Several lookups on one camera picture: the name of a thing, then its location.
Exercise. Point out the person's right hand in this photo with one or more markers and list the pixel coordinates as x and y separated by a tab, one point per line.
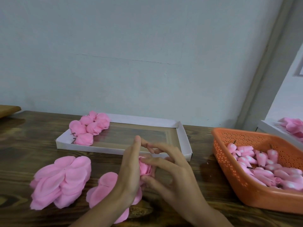
177	184

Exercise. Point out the person's left hand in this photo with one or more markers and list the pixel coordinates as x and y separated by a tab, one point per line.
128	179

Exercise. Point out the stack of pink petals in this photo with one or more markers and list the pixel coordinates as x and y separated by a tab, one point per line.
102	191
61	182

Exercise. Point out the white shallow tray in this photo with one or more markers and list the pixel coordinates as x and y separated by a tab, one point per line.
132	135

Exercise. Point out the pink petal flower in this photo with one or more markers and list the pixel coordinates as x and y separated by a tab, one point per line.
102	120

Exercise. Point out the group of finished pink roses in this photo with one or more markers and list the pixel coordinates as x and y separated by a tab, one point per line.
76	128

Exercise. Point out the pink rose buds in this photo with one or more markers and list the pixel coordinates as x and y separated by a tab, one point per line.
260	165

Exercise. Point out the pile of pink petals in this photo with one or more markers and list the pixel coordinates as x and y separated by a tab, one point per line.
292	125

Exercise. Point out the orange plastic basket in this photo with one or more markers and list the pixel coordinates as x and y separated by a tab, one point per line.
248	196

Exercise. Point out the white paper notice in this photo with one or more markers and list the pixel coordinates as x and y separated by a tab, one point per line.
301	71

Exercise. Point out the grey door frame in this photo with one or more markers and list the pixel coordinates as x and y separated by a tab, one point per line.
267	61

